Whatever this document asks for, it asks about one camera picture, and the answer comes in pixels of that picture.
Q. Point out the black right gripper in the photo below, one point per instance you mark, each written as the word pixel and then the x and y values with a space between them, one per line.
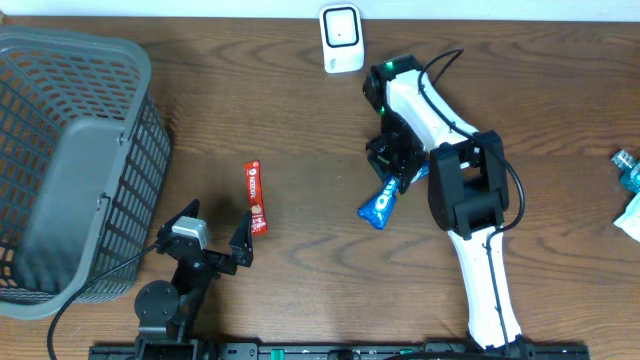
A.
pixel 398 164

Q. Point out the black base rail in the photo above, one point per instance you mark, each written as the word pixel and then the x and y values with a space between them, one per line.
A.
pixel 433 349

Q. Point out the green wet wipes pack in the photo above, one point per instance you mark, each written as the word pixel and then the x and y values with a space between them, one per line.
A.
pixel 629 221

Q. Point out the grey plastic basket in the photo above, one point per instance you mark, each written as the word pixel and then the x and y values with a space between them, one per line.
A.
pixel 84 156

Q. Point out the white barcode scanner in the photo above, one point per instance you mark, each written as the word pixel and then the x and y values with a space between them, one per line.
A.
pixel 342 38

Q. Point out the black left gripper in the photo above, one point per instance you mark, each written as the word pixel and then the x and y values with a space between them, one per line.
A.
pixel 240 249

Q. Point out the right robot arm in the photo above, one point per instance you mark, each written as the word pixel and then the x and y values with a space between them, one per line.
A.
pixel 468 188

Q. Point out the teal mouthwash bottle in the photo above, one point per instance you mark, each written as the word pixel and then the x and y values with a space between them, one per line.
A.
pixel 629 168

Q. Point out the red Nescafe stick sachet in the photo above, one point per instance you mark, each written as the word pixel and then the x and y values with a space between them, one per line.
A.
pixel 252 172

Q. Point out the blue Oreo cookie pack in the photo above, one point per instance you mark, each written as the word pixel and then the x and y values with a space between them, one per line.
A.
pixel 379 208

